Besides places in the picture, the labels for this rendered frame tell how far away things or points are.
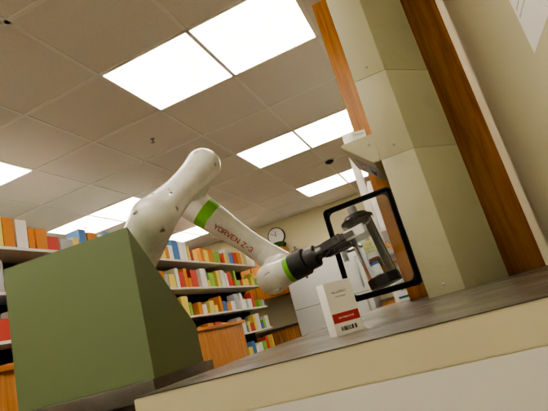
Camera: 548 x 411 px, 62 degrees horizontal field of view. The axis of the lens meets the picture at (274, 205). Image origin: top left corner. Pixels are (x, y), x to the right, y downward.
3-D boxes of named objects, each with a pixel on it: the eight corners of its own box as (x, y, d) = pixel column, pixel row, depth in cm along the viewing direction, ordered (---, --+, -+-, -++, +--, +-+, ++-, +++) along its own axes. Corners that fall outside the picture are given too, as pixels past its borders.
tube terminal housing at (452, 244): (503, 276, 162) (429, 89, 182) (514, 276, 133) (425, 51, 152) (433, 295, 170) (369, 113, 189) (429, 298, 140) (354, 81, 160)
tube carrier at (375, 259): (404, 274, 142) (375, 214, 150) (398, 272, 133) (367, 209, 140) (373, 288, 146) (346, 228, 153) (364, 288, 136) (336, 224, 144)
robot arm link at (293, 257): (304, 282, 156) (293, 282, 148) (291, 251, 160) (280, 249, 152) (320, 275, 154) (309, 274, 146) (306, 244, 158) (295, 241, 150)
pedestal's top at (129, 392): (31, 430, 102) (29, 411, 103) (116, 399, 132) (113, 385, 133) (156, 398, 96) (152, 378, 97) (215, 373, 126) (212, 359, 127)
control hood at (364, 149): (392, 179, 182) (384, 156, 184) (381, 160, 152) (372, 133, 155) (364, 189, 185) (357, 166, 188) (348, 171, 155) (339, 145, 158)
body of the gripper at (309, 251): (298, 249, 149) (322, 236, 146) (307, 250, 157) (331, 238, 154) (307, 269, 147) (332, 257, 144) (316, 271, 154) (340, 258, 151)
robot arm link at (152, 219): (129, 200, 118) (200, 136, 165) (111, 243, 126) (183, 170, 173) (172, 224, 119) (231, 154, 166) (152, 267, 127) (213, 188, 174)
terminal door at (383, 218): (423, 283, 170) (389, 185, 181) (349, 303, 183) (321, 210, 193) (424, 283, 171) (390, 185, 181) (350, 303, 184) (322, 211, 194)
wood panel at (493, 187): (544, 265, 165) (415, -42, 201) (545, 265, 162) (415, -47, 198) (411, 300, 180) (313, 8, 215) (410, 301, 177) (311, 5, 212)
